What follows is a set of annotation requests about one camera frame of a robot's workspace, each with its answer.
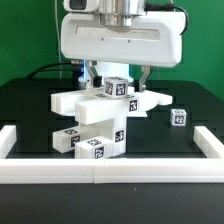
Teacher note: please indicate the white chair back frame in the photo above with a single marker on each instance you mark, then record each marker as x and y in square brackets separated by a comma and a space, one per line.
[138, 101]

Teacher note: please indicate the white fence block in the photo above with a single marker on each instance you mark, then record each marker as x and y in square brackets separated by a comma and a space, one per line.
[208, 143]
[7, 140]

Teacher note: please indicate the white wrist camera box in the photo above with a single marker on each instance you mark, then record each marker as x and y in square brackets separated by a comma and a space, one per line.
[81, 5]

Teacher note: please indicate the white left fence block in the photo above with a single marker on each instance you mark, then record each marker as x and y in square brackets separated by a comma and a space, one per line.
[7, 140]

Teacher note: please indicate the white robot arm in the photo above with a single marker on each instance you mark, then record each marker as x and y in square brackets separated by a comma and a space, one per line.
[120, 13]

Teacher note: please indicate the white right fence block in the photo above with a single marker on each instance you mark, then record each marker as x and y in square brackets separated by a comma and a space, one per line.
[208, 143]

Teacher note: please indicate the white front fence bar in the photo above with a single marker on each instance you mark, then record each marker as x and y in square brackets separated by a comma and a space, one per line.
[38, 171]

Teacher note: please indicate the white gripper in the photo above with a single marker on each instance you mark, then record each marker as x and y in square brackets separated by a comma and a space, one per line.
[153, 39]

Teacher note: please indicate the white chair seat part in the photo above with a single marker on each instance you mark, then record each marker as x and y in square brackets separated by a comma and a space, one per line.
[111, 131]

